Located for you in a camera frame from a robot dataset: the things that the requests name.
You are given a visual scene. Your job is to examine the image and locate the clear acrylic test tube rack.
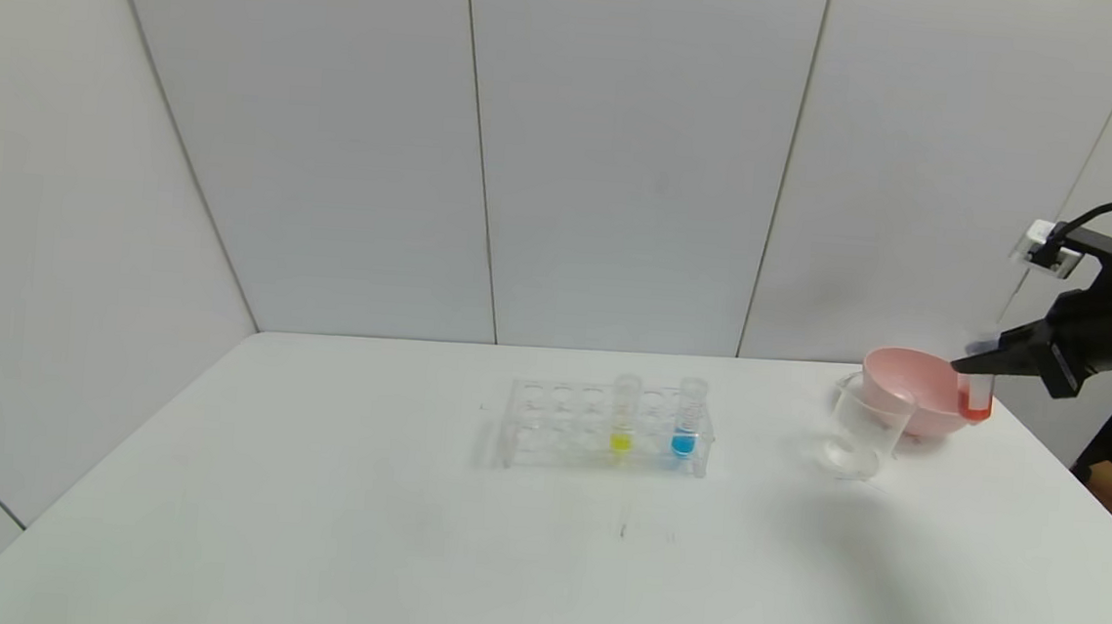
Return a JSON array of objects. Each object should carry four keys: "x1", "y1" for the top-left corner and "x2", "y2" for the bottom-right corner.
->
[{"x1": 496, "y1": 377, "x2": 716, "y2": 482}]

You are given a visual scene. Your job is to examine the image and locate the test tube with red pigment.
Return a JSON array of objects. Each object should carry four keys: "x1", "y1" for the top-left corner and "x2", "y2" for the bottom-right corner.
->
[{"x1": 955, "y1": 331, "x2": 1000, "y2": 425}]

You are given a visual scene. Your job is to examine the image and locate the pink bowl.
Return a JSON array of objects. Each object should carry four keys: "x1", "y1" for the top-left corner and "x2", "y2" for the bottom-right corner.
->
[{"x1": 856, "y1": 346, "x2": 990, "y2": 443}]

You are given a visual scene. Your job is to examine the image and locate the test tube with yellow pigment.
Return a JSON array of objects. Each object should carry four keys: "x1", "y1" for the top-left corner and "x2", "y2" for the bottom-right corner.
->
[{"x1": 607, "y1": 373, "x2": 642, "y2": 458}]

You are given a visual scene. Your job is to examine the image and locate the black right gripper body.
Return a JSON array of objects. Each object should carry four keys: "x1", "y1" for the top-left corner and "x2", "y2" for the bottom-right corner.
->
[{"x1": 1026, "y1": 285, "x2": 1112, "y2": 402}]

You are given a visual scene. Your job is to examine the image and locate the test tube with blue pigment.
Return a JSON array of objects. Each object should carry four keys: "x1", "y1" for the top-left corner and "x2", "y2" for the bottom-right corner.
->
[{"x1": 670, "y1": 376, "x2": 710, "y2": 461}]

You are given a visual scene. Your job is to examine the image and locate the clear plastic beaker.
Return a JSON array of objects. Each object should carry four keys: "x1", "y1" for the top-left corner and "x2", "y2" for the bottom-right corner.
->
[{"x1": 820, "y1": 370, "x2": 916, "y2": 485}]

